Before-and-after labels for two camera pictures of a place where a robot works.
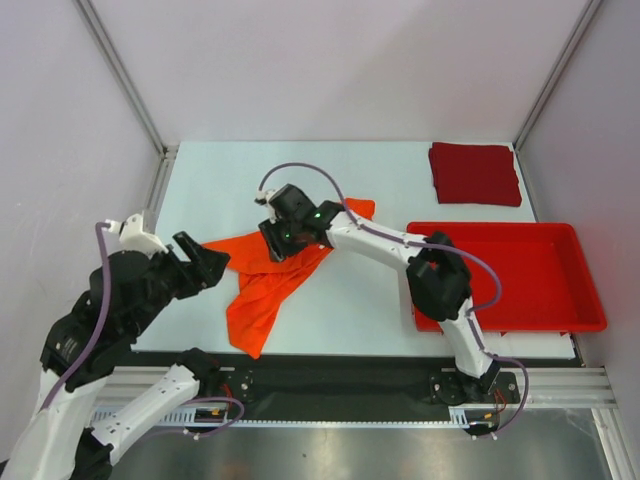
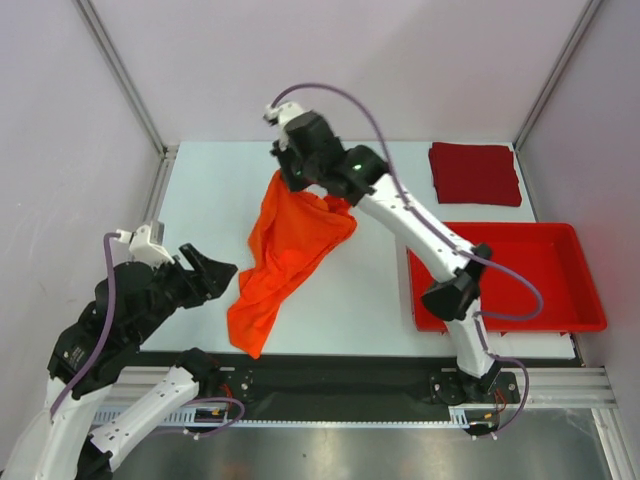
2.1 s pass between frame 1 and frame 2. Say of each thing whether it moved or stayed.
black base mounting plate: stayed
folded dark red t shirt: stayed
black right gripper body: moved
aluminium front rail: stayed
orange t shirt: moved
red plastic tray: stayed
